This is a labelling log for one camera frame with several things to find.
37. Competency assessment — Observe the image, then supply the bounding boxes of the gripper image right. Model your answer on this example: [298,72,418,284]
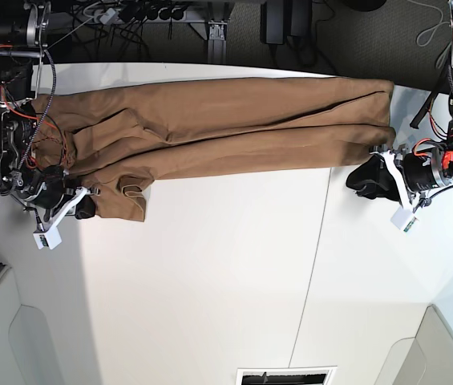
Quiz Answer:
[346,144,453,213]

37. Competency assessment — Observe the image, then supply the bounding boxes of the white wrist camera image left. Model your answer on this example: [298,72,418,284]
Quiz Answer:
[33,226,62,249]

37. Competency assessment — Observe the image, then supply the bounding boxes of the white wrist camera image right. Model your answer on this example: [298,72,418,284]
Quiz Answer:
[390,207,418,233]

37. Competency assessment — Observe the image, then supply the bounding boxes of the aluminium frame post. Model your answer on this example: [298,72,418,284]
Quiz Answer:
[206,21,229,65]

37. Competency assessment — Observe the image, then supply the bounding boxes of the left grey monitor back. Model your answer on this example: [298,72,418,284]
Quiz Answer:
[0,266,65,384]

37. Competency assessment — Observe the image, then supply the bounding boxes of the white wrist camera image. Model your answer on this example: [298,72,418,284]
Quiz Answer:
[390,207,418,233]
[33,226,62,249]

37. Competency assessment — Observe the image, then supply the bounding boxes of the brown t-shirt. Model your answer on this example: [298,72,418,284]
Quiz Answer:
[33,77,395,221]

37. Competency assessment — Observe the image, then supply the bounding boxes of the grey coiled cable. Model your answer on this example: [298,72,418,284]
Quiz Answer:
[416,0,453,71]

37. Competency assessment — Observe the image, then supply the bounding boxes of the black power strip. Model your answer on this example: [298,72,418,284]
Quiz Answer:
[118,1,189,23]

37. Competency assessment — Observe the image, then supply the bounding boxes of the black power adapter box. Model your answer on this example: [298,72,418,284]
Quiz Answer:
[260,0,313,45]

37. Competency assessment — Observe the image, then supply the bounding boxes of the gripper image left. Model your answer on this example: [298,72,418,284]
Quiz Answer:
[11,166,101,231]

